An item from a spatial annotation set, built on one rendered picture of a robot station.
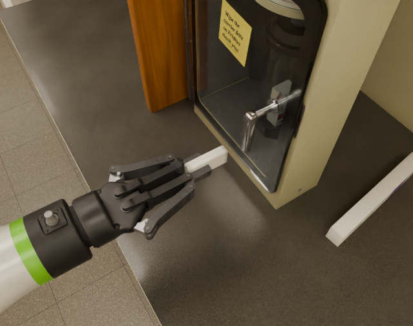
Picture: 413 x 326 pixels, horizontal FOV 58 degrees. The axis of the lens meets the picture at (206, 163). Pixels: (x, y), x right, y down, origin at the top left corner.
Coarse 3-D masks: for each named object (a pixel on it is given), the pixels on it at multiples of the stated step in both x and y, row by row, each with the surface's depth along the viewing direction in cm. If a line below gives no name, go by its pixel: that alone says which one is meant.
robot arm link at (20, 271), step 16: (16, 224) 47; (0, 240) 46; (16, 240) 46; (0, 256) 44; (16, 256) 45; (32, 256) 45; (0, 272) 44; (16, 272) 45; (32, 272) 46; (0, 288) 44; (16, 288) 45; (32, 288) 47; (0, 304) 45
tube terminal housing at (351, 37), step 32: (352, 0) 40; (384, 0) 43; (352, 32) 44; (384, 32) 49; (320, 64) 46; (352, 64) 50; (320, 96) 52; (352, 96) 57; (320, 128) 59; (288, 160) 63; (320, 160) 70; (288, 192) 73
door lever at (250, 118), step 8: (272, 104) 56; (248, 112) 55; (256, 112) 56; (264, 112) 56; (272, 112) 57; (248, 120) 55; (256, 120) 56; (248, 128) 57; (248, 136) 58; (248, 144) 60
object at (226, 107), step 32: (192, 0) 65; (256, 0) 49; (288, 0) 44; (320, 0) 40; (256, 32) 52; (288, 32) 46; (320, 32) 42; (224, 64) 65; (256, 64) 56; (288, 64) 49; (224, 96) 70; (256, 96) 60; (288, 96) 52; (224, 128) 77; (256, 128) 65; (288, 128) 56; (256, 160) 71
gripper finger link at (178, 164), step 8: (168, 168) 56; (176, 168) 56; (152, 176) 55; (160, 176) 55; (168, 176) 56; (176, 176) 58; (128, 184) 54; (136, 184) 54; (144, 184) 54; (152, 184) 55; (160, 184) 57; (120, 192) 53; (128, 192) 53
